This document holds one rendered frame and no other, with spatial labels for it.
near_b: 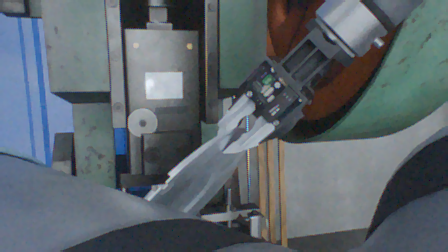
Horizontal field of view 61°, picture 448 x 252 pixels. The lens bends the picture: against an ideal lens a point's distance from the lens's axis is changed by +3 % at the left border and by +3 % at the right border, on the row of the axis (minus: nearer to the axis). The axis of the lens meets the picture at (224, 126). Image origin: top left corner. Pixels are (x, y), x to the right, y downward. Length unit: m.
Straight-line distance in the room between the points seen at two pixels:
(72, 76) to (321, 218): 2.07
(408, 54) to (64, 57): 0.54
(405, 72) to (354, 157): 1.90
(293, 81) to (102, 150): 0.68
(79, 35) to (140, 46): 0.11
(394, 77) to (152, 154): 0.43
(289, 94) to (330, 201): 2.11
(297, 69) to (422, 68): 0.28
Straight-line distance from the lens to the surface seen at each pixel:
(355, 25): 0.43
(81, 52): 0.68
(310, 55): 0.42
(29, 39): 1.93
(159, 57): 0.73
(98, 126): 0.99
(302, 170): 2.34
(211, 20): 0.72
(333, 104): 0.78
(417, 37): 0.61
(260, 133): 0.50
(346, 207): 2.60
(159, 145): 0.72
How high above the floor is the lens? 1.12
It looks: 10 degrees down
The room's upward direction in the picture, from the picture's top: straight up
